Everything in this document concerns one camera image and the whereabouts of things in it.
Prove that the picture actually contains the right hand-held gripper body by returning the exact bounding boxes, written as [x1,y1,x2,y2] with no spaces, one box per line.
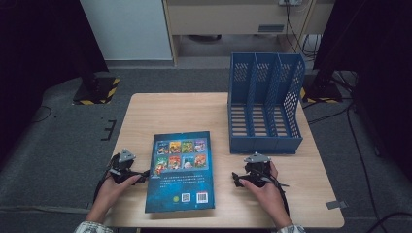
[242,151,278,189]

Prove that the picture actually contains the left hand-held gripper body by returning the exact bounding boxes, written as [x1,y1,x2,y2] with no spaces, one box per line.
[107,148,141,186]

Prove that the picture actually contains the blue plastic file rack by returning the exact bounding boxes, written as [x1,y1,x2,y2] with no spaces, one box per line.
[227,51,306,155]

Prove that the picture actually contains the person's right hand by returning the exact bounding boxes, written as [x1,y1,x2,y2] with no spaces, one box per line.
[238,160,292,225]

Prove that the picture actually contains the person's left hand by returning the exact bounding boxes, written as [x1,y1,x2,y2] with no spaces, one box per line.
[91,174,142,216]

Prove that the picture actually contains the black yellow striped stand base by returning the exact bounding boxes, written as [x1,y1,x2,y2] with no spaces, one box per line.
[72,77,120,106]
[299,77,344,105]

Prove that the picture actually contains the grey tape piece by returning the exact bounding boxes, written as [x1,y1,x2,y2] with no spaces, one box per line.
[325,200,348,211]

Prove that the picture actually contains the white cabinet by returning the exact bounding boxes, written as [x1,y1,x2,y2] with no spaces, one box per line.
[80,0,173,61]

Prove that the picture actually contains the beige wooden desk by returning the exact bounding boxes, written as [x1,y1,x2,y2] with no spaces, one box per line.
[161,0,334,67]

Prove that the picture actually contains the left hand-held gripper cable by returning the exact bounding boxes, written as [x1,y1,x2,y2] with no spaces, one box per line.
[92,158,115,204]

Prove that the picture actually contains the hand-held gripper cable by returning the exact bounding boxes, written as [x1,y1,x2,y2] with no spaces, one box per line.
[92,158,115,204]
[265,176,291,217]

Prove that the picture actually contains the right hand-held gripper cable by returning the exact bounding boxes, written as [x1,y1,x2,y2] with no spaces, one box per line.
[265,176,291,217]

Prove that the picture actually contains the short black floor cable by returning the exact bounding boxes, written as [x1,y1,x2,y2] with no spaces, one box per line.
[307,106,351,125]

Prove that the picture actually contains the thin black floor cable loop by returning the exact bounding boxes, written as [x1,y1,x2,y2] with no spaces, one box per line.
[30,105,52,124]

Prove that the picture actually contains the long black floor cable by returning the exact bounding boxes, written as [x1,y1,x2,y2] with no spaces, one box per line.
[345,96,382,227]

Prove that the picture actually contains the thick black floor cable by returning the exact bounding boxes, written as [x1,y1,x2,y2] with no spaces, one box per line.
[365,212,412,233]

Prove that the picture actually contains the black hanging cables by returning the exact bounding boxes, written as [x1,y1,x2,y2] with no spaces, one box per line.
[284,0,322,62]

